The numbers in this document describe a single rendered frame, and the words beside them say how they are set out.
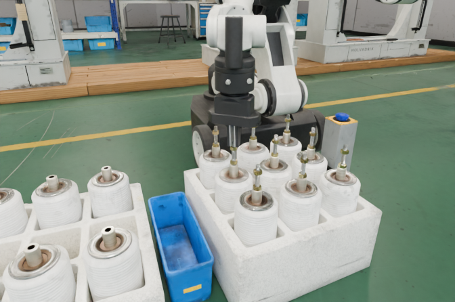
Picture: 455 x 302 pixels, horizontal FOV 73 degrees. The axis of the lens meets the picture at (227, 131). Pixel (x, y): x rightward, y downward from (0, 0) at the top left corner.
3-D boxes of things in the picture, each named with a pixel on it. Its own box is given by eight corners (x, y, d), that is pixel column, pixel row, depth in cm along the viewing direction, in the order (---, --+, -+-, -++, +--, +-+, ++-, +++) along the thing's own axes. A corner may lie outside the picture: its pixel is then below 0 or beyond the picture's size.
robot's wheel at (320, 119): (293, 142, 155) (296, 104, 148) (301, 141, 157) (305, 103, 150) (317, 159, 138) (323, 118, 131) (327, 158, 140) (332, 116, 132)
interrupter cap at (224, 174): (215, 170, 79) (215, 168, 79) (242, 166, 81) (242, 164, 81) (223, 186, 73) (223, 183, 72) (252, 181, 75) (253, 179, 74)
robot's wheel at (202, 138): (192, 161, 137) (190, 119, 129) (202, 159, 139) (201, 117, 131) (206, 183, 120) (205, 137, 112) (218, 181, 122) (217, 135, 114)
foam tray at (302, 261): (186, 219, 100) (183, 170, 93) (286, 191, 115) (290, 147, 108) (238, 324, 67) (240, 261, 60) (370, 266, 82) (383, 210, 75)
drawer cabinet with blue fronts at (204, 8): (191, 37, 642) (190, 1, 616) (212, 36, 659) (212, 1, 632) (200, 40, 592) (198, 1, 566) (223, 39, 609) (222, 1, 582)
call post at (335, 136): (314, 199, 110) (324, 118, 98) (329, 195, 113) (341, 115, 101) (328, 210, 104) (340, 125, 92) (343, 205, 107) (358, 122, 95)
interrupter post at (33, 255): (29, 259, 52) (24, 244, 51) (45, 255, 53) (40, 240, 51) (26, 269, 50) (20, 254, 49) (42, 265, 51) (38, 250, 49)
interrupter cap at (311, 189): (315, 181, 75) (315, 179, 74) (319, 200, 68) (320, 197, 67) (284, 179, 75) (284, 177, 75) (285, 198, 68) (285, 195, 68)
